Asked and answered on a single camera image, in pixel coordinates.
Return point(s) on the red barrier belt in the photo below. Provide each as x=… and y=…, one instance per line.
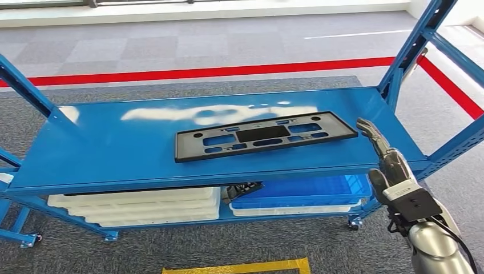
x=189, y=72

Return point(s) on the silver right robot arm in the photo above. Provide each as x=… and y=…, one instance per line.
x=435, y=249

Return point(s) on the black plastic panel part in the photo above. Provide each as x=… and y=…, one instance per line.
x=189, y=149

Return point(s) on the blue metal shelf rack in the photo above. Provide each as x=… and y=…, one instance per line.
x=113, y=151
x=21, y=219

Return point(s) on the blue plastic crate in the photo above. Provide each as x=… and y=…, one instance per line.
x=302, y=193

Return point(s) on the silver stanchion post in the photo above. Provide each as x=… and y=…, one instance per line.
x=416, y=67

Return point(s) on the black ribbed plastic part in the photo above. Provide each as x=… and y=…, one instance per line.
x=242, y=191

